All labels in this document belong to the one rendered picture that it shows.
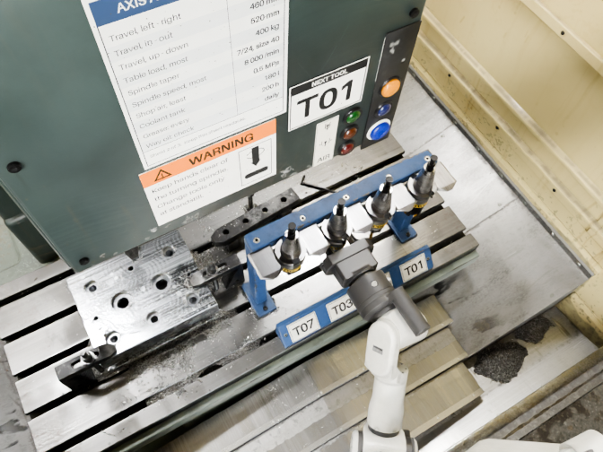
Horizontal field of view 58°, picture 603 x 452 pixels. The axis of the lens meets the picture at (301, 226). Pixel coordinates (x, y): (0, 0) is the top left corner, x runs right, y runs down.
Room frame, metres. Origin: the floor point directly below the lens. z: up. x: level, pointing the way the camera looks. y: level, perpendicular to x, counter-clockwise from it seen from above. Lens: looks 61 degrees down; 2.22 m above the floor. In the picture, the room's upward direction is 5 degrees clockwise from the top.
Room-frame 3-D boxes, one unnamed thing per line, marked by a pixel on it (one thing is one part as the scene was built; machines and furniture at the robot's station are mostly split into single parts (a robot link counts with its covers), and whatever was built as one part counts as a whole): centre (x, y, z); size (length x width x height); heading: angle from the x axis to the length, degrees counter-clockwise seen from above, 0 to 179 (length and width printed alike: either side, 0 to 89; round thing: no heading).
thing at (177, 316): (0.45, 0.37, 0.97); 0.29 x 0.23 x 0.05; 124
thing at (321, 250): (0.51, -0.03, 1.21); 0.07 x 0.05 x 0.01; 34
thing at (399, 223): (0.74, -0.27, 1.05); 0.10 x 0.05 x 0.30; 34
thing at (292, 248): (0.48, 0.02, 1.26); 0.04 x 0.04 x 0.07
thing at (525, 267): (0.83, -0.27, 0.75); 0.89 x 0.70 x 0.26; 34
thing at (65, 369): (0.28, 0.45, 0.97); 0.13 x 0.03 x 0.15; 124
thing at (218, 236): (0.70, 0.12, 0.93); 0.26 x 0.05 x 0.06; 129
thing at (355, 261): (0.46, -0.13, 1.18); 0.13 x 0.12 x 0.10; 124
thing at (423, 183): (0.67, -0.26, 1.26); 0.04 x 0.04 x 0.07
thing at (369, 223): (0.57, -0.12, 1.21); 0.07 x 0.05 x 0.01; 34
